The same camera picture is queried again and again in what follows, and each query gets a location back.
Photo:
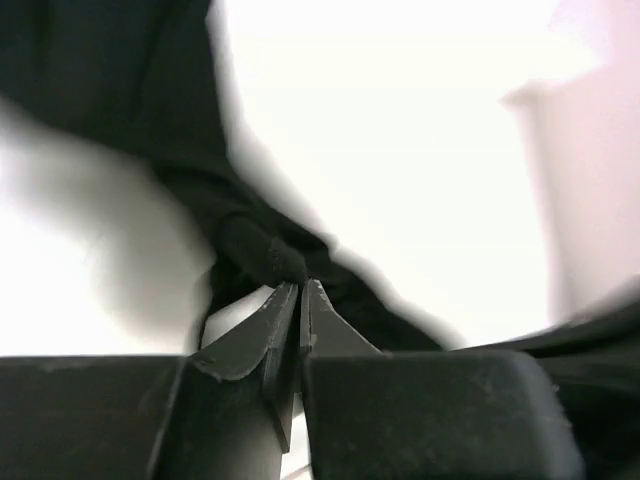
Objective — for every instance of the black tank top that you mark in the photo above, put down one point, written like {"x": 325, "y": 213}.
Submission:
{"x": 138, "y": 77}

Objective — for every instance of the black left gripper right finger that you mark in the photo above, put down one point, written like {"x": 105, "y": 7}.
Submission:
{"x": 467, "y": 414}

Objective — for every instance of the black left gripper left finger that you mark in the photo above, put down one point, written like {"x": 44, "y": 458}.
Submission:
{"x": 224, "y": 412}

